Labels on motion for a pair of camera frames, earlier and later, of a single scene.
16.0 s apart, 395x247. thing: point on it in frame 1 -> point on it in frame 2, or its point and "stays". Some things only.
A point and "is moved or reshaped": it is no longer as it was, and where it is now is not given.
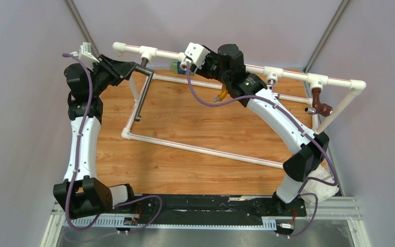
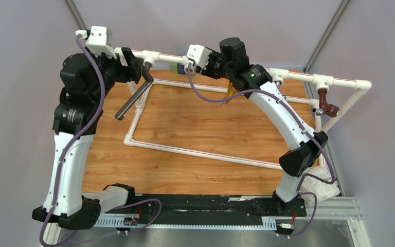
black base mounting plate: x=209 y=206 stays
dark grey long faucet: x=143 y=69 -> x=148 y=78
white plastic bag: x=323 y=191 stays
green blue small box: x=176 y=68 stays
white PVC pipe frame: x=154 y=53 is moved or reshaped
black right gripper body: x=209 y=69 stays
